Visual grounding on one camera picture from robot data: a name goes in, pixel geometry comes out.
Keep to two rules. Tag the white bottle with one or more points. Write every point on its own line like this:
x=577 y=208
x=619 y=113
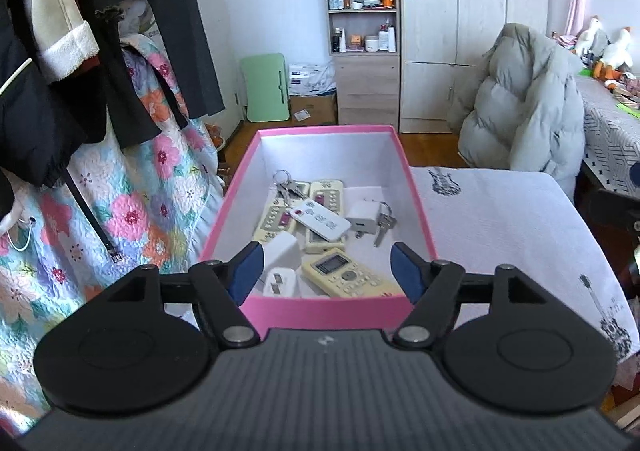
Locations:
x=391 y=38

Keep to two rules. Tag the grey puffer jacket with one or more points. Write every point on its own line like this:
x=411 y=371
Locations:
x=525 y=106

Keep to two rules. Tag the white jar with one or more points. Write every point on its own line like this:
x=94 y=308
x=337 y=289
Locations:
x=371 y=43

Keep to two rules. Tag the cream remote control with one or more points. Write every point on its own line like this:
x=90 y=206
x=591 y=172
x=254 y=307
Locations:
x=270 y=223
x=327 y=193

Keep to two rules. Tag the white plush goose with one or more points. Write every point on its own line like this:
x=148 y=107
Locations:
x=595 y=36
x=620 y=48

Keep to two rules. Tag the wooden bookshelf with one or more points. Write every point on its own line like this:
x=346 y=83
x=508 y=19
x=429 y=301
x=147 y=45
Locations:
x=367 y=91

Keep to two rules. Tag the white block charger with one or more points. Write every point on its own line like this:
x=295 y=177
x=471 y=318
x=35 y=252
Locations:
x=282 y=251

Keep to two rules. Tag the black jacket with white piping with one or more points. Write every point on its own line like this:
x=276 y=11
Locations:
x=35 y=121

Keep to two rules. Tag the dark grey hanging garment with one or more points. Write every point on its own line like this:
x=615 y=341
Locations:
x=165 y=31

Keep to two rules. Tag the brown cardboard box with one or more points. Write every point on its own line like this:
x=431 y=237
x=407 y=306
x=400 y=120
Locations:
x=320 y=106

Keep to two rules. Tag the white printed package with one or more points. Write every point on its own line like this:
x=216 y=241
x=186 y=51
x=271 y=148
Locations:
x=310 y=78

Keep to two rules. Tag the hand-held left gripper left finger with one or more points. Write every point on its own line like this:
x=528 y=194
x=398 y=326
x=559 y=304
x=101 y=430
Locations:
x=247 y=271

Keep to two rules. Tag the cream remote with large display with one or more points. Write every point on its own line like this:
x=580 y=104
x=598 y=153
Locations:
x=350 y=276

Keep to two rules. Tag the pink cardboard box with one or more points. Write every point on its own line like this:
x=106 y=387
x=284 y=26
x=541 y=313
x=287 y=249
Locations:
x=325 y=313

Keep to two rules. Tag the white wardrobe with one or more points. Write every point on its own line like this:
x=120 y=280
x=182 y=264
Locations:
x=215 y=31

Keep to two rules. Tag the white guitar print tablecloth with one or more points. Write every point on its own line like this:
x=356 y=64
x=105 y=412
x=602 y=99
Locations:
x=500 y=231

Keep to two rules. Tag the grey patterned tablecloth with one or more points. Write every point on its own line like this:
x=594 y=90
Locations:
x=610 y=126

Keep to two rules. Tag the white cube plug charger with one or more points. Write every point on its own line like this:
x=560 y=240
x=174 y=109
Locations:
x=362 y=218

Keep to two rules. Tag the black bottle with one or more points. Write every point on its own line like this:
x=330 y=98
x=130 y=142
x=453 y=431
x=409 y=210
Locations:
x=336 y=42

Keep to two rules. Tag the light wood wardrobe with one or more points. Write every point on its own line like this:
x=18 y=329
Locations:
x=480 y=31

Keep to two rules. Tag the black belt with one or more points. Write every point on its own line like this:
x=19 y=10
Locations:
x=95 y=226

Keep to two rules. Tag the floral quilt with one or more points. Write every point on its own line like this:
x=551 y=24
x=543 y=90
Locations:
x=150 y=181

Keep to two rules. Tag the single silver key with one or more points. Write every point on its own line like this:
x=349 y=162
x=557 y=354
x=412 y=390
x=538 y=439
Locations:
x=384 y=226

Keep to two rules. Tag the white remote control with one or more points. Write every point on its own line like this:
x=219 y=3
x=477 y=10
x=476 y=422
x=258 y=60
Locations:
x=320 y=221

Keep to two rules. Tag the green folding table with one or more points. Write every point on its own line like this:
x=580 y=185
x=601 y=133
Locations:
x=265 y=86

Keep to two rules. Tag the small white adapter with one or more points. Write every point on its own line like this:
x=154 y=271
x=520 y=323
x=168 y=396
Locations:
x=280 y=283

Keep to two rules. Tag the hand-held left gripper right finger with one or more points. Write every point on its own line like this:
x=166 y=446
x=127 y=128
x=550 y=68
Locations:
x=404 y=271

